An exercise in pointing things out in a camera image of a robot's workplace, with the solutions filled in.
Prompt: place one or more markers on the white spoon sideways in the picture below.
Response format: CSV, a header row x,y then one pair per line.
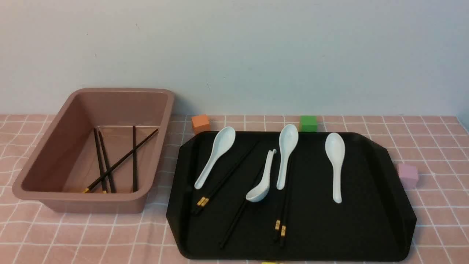
x,y
260,191

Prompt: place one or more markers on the orange cube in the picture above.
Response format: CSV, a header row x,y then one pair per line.
x,y
200,123

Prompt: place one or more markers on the pink cube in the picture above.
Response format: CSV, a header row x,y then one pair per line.
x,y
408,175

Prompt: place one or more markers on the green cube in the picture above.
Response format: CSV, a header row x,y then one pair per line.
x,y
308,123

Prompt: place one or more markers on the black chopstick in bin upright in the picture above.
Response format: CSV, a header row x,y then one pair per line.
x,y
135,173

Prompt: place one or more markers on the black gold-tipped chopstick diagonal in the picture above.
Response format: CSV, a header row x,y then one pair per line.
x,y
103,175

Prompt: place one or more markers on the black chopstick in bin left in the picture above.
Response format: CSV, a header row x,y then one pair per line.
x,y
99,157

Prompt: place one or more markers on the pink checked tablecloth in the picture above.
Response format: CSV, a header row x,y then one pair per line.
x,y
34,234

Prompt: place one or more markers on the black plastic tray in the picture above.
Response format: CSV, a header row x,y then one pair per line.
x,y
375,221

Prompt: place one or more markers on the pink plastic bin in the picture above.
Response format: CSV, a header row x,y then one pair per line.
x,y
64,162

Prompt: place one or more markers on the white spoon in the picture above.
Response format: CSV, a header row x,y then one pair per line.
x,y
335,150
221,144
288,140

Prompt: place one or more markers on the plain black chopstick tray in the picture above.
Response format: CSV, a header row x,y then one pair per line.
x,y
240,211

